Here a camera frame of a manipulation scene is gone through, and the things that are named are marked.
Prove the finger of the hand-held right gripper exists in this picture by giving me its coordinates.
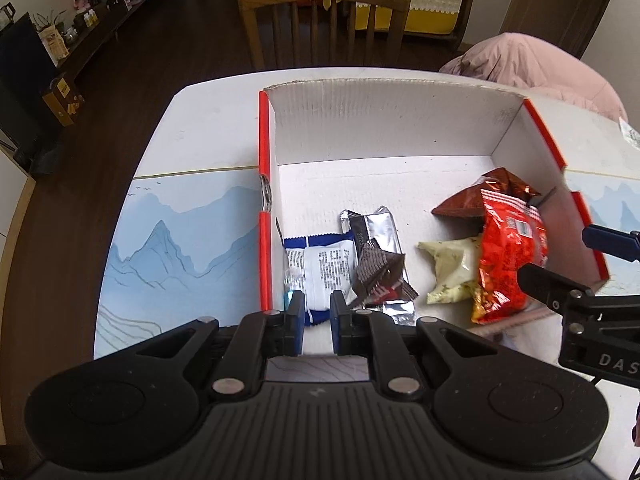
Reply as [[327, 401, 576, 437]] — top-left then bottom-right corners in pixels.
[[581, 224, 640, 264], [516, 262, 597, 314]]

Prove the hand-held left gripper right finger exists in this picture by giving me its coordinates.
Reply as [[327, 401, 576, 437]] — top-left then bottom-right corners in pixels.
[[329, 290, 504, 404]]

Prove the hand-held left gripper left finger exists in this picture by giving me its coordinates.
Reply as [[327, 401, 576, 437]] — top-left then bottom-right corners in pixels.
[[135, 290, 307, 402]]

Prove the red checkered snack packet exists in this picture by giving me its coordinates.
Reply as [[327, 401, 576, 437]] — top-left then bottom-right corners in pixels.
[[470, 187, 551, 325]]

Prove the blue white biscuit packet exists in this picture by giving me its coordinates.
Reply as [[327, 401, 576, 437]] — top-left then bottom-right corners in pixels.
[[282, 232, 358, 326]]

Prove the brown triangular chocolate packet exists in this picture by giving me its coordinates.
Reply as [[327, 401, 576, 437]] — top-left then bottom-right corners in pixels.
[[352, 242, 420, 308]]

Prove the pale green snack packet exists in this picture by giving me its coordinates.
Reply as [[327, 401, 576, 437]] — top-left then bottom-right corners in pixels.
[[417, 235, 486, 305]]

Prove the silver foil snack packet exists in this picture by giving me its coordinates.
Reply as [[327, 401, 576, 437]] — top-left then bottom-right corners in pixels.
[[340, 206, 418, 326]]

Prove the brown cookie bag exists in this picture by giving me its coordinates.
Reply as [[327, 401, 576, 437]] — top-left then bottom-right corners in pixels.
[[431, 167, 543, 221]]

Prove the red cardboard box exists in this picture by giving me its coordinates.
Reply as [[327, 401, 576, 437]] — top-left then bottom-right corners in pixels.
[[257, 78, 612, 361]]

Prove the white wrapper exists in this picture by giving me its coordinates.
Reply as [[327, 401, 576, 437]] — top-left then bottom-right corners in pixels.
[[619, 117, 640, 148]]

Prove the pink cloth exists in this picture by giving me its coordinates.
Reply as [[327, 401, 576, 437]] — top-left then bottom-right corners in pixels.
[[439, 32, 628, 123]]

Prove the wooden door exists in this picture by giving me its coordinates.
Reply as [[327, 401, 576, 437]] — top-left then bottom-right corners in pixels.
[[500, 0, 621, 58]]

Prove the cardboard box with yellow label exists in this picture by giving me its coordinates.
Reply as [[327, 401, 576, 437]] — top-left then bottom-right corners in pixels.
[[42, 77, 86, 128]]

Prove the dark wooden sideboard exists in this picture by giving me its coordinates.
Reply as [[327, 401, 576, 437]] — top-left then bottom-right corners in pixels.
[[50, 0, 173, 83]]

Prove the black cabinet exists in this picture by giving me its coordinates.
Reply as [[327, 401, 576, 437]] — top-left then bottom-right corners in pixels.
[[0, 10, 66, 161]]

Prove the kraft paper bag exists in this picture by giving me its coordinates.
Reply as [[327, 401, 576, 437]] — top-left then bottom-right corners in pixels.
[[37, 25, 71, 63]]

